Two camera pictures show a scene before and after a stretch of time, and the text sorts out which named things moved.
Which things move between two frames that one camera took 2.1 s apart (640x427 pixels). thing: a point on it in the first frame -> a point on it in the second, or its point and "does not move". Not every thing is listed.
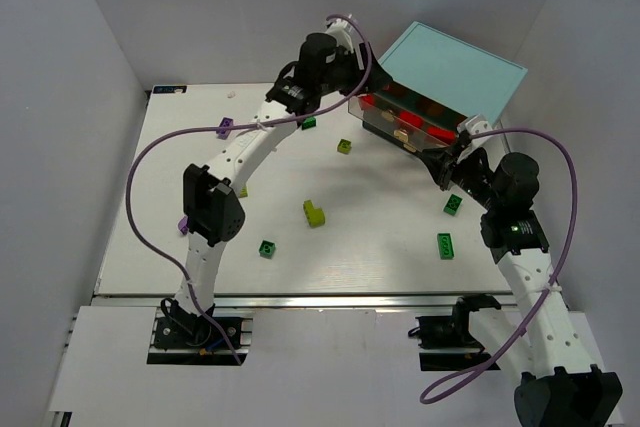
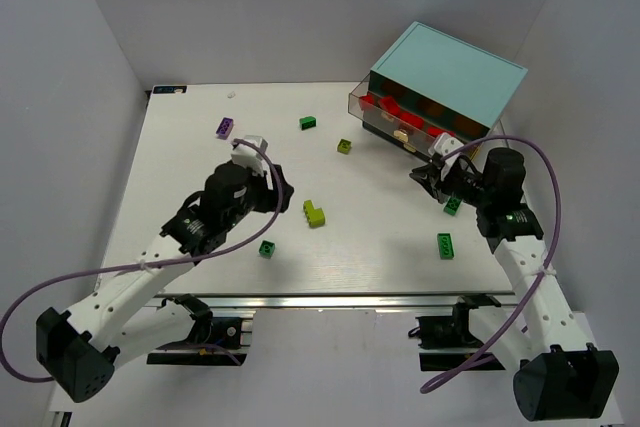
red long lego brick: [412, 118] does not move
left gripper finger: [380, 82] -> [287, 189]
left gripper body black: [364, 73] -> [276, 189]
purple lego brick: [225, 122] does not move
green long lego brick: [445, 246] does not move
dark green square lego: [266, 249] does not move
